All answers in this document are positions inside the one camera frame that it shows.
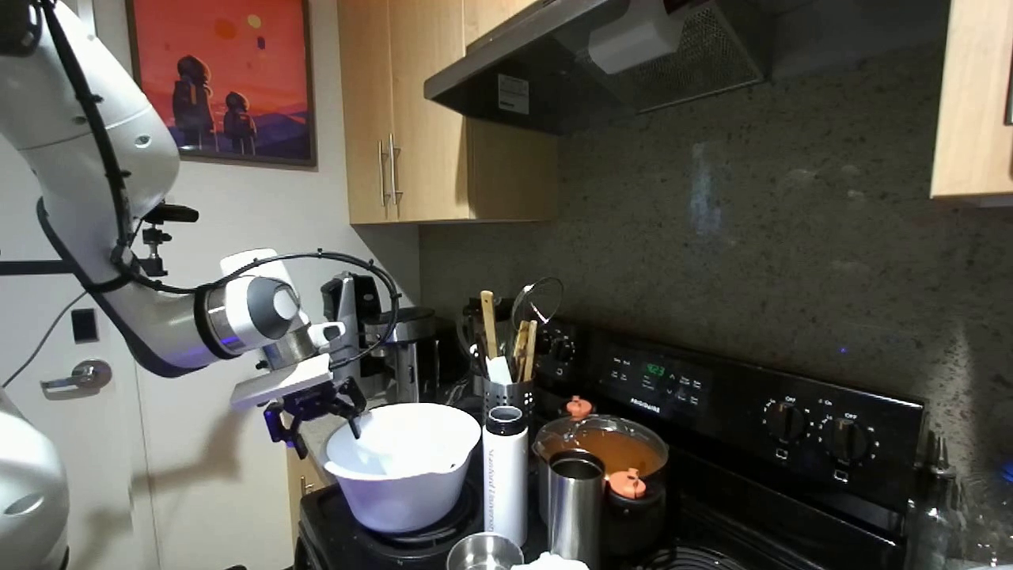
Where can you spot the dark pot with orange sauce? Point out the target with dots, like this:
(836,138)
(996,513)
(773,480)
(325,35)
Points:
(622,449)

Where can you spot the dark glass bottle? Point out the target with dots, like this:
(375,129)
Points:
(936,517)

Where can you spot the steel utensil holder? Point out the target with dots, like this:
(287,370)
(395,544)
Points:
(516,397)

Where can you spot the black wall plate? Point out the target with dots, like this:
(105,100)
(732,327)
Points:
(85,325)

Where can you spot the black camera on mount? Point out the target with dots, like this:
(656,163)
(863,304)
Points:
(158,235)

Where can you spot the large white dish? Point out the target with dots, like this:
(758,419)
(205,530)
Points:
(407,475)

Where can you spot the white box under hood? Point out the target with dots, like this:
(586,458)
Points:
(634,35)

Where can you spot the orange framed painting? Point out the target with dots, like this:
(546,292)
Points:
(224,83)

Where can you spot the steel tumbler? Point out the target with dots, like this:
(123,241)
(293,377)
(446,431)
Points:
(573,517)

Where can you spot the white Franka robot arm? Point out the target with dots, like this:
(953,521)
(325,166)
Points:
(95,129)

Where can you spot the long wooden spoon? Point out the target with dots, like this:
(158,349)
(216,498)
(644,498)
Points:
(488,317)

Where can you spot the white bottle with dark cap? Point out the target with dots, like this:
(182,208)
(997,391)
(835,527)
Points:
(508,475)

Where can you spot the white spatula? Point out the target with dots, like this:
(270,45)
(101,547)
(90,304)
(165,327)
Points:
(498,372)

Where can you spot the wooden spatula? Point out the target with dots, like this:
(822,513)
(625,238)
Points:
(526,349)

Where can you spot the light wood wall cabinet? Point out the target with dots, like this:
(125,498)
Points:
(422,107)
(970,96)

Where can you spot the small steel bowl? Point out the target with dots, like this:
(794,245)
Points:
(481,556)

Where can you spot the black electric stove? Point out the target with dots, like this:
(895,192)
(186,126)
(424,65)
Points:
(740,401)

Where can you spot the dark range hood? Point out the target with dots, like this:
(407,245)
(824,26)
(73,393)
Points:
(716,65)

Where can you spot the blender with black lid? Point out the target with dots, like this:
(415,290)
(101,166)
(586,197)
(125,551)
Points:
(407,360)

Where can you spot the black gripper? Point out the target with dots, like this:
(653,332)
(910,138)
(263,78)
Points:
(295,414)

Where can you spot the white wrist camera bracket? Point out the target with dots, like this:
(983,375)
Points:
(280,381)

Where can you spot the crumpled white cloth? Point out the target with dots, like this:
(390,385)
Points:
(548,562)

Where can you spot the metal skimmer spoon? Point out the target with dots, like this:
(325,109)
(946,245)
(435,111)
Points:
(524,300)

